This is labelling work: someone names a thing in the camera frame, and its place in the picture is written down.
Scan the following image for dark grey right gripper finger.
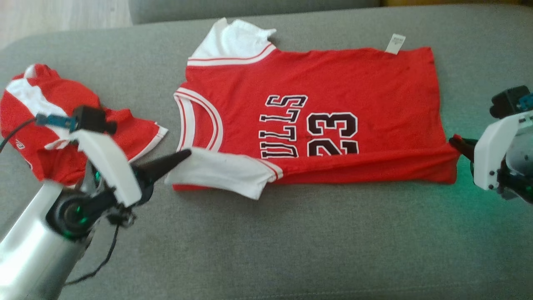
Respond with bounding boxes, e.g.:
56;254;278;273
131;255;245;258
449;136;478;161

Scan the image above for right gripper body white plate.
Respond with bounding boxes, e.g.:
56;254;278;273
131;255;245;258
471;110;533;205

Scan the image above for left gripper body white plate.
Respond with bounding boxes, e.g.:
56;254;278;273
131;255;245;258
46;129;155;240

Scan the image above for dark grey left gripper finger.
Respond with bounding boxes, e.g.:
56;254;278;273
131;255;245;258
141;149;192;187

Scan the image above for red shorts with white trim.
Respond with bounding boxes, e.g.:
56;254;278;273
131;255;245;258
0;63;169;186

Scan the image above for red jersey with white sleeves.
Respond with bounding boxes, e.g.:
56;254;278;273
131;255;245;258
164;17;463;200

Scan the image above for large grey sofa seat cushion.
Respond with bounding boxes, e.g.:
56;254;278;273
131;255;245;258
0;4;533;300

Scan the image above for thin black cable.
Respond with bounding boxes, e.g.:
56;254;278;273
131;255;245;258
62;223;122;286
0;118;39;153

